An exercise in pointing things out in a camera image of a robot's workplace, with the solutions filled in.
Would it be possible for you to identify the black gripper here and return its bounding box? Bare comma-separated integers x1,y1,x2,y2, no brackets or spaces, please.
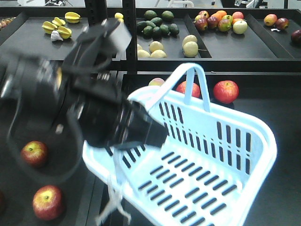
117,99,168,148

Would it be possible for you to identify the light blue plastic basket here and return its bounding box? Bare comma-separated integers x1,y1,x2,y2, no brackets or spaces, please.
82,63,277,226

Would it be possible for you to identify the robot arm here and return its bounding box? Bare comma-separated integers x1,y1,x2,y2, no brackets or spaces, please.
0,52,167,184

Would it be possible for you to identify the red apple behind basket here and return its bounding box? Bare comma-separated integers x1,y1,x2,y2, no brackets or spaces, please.
176,81,201,98

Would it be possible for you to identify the pale yellow apple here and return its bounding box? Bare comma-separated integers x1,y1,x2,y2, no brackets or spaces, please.
148,78,165,86

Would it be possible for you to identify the red apple right tray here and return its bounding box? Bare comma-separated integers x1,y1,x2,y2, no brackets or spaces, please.
213,80,239,104

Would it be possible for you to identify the red apple middle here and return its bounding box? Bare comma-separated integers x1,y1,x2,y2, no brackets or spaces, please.
20,140,48,168

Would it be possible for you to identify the red apple front right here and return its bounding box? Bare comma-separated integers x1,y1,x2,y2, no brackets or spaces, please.
32,185,65,221

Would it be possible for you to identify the white garlic bulb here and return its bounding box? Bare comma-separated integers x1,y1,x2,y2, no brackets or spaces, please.
50,30,63,42

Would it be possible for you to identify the black wooden display stand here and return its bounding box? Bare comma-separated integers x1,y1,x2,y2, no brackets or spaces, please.
0,6,301,226

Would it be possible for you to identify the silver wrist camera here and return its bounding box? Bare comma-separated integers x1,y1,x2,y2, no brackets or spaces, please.
101,18,132,56

